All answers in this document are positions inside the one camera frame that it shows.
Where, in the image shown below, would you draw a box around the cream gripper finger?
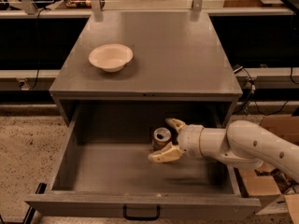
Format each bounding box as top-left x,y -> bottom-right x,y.
165,118 -> 187,133
148,142 -> 184,163

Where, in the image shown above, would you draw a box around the crumpled wrappers in box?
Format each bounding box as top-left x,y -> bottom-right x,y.
255,168 -> 299,194

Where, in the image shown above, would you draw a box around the black power cable left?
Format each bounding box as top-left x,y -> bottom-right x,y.
29,7 -> 48,91

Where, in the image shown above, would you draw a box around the cardboard box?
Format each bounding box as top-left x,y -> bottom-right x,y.
239,116 -> 299,224

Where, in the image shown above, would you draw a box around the orange soda can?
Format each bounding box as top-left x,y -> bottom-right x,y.
152,127 -> 172,150

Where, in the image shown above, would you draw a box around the white bowl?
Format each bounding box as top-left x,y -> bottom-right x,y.
89,44 -> 134,73

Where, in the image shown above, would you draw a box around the black drawer handle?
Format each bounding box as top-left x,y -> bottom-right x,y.
122,205 -> 161,221

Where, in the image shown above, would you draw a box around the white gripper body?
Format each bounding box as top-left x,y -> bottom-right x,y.
177,125 -> 204,158

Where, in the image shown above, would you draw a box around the grey cabinet counter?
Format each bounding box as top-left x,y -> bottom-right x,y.
50,10 -> 242,125

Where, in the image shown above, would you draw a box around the black cables right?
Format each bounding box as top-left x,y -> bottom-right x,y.
233,64 -> 292,117

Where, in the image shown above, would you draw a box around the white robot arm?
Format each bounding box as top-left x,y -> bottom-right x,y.
149,119 -> 299,182

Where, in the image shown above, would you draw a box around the grey open top drawer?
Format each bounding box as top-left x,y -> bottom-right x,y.
25,101 -> 261,219

